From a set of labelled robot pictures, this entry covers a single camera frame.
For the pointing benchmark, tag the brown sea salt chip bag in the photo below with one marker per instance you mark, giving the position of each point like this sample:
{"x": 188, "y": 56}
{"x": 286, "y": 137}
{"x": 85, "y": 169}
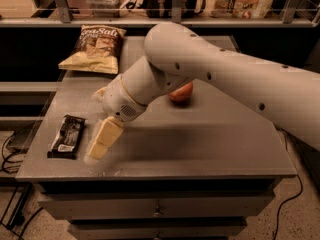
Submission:
{"x": 98, "y": 50}

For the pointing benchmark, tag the black rxbar chocolate bar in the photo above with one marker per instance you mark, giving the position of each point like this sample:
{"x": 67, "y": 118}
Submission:
{"x": 67, "y": 139}

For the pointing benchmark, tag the black metal stand left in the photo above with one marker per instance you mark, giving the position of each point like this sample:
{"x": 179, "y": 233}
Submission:
{"x": 13, "y": 199}

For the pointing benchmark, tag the black backpack on shelf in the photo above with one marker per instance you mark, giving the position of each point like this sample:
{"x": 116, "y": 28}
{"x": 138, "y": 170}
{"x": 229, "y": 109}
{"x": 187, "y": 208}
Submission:
{"x": 163, "y": 8}

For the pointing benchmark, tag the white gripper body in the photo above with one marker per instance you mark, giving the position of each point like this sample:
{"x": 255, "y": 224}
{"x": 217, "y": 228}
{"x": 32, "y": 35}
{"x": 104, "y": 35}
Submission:
{"x": 119, "y": 101}

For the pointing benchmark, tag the red apple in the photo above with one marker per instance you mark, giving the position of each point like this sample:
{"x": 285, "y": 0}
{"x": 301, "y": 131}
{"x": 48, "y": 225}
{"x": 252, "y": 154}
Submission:
{"x": 182, "y": 94}

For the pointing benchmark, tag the printed snack bag on shelf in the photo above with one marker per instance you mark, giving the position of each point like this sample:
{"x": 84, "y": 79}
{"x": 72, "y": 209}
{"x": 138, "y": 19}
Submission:
{"x": 243, "y": 9}

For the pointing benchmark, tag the metal shelf rail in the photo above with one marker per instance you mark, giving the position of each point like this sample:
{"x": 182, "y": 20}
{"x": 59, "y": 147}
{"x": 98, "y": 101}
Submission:
{"x": 23, "y": 13}

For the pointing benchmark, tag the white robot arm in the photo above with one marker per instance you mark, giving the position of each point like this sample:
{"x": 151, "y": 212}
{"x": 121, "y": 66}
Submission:
{"x": 174, "y": 56}

